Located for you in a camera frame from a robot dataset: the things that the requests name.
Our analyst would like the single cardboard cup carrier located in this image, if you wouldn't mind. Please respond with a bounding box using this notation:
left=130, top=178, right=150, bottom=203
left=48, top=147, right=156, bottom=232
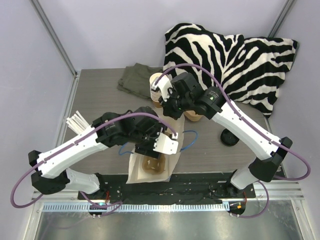
left=142, top=154, right=166, bottom=175

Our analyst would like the printed paper takeout bag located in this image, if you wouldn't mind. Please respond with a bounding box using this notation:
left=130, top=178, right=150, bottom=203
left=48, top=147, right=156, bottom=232
left=126, top=116, right=193, bottom=184

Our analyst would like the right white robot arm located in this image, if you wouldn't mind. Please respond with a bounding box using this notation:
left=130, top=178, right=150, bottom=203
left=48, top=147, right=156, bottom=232
left=152, top=72, right=293, bottom=198

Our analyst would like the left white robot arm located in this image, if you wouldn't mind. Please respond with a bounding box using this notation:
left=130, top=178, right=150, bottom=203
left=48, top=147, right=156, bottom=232
left=28, top=106, right=167, bottom=200

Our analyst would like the cardboard cup carrier tray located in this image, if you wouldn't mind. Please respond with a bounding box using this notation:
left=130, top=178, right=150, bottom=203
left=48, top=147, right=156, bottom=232
left=183, top=110, right=203, bottom=122

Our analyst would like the stack of paper cups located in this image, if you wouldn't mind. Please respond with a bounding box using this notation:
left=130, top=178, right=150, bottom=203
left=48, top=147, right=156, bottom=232
left=149, top=72, right=162, bottom=108

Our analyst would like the olive green folded cloth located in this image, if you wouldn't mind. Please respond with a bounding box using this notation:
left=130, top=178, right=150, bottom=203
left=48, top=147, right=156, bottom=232
left=117, top=63, right=163, bottom=99

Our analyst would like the bundle of white straws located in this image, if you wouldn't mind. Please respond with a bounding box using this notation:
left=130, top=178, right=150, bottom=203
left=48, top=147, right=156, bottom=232
left=66, top=110, right=90, bottom=135

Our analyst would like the zebra print cloth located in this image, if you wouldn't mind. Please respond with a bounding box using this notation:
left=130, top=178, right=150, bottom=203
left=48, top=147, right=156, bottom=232
left=163, top=23, right=300, bottom=118

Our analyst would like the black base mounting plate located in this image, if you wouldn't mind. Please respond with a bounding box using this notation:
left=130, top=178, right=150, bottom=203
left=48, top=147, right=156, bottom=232
left=87, top=172, right=256, bottom=205

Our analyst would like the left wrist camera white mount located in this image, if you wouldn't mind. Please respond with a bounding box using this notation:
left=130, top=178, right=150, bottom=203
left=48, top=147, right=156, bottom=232
left=153, top=132, right=179, bottom=155

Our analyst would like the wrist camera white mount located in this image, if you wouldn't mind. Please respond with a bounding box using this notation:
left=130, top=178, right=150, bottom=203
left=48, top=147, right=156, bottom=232
left=153, top=132, right=179, bottom=155
left=152, top=75, right=172, bottom=101

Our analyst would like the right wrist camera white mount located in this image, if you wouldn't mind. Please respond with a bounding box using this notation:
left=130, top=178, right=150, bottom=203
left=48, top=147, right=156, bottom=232
left=152, top=75, right=172, bottom=101

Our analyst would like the white slotted cable duct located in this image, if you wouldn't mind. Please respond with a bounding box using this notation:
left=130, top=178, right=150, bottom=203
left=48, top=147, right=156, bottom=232
left=42, top=201, right=230, bottom=213

